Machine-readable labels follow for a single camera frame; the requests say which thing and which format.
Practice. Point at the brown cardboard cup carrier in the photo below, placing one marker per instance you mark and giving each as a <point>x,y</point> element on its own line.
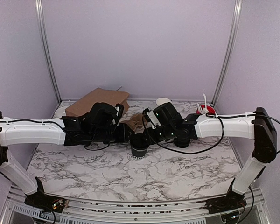
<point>135,122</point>

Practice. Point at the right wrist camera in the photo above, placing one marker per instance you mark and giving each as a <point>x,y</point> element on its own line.
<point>165,114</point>

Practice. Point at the black takeout coffee cup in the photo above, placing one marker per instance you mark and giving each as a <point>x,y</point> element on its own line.
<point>139,146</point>

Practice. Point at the red utensil holder cup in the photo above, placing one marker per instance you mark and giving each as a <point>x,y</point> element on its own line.
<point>211,110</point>

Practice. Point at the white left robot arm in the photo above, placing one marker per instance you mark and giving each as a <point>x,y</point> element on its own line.
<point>65,131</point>

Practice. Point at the aluminium frame post left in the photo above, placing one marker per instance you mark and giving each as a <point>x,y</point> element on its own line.
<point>45,47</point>

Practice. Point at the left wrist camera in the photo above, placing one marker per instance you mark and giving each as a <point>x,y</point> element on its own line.
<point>104,115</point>

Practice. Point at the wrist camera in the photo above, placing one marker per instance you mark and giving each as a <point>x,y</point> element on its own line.
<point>104,115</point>
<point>165,114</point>

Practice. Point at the orange white bowl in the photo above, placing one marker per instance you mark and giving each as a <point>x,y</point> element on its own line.
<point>60,112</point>

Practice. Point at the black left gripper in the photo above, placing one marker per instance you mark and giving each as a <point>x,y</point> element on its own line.
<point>124,135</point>

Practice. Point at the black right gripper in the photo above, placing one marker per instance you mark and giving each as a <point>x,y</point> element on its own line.
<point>150,140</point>

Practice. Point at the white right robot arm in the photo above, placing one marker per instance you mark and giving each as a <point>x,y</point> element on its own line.
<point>187,173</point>

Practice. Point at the stack of black paper cups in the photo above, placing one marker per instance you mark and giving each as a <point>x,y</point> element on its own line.
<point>161,101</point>

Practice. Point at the aluminium frame post right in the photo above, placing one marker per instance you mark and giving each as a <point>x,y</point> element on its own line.
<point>229,50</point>

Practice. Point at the aluminium frame post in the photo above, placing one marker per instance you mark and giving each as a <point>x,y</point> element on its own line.
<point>229,50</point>
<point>45,47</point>

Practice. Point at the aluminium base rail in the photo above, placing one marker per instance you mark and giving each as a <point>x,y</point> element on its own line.
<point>86,211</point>

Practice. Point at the white plastic utensil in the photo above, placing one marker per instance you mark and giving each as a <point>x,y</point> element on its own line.
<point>204,102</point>

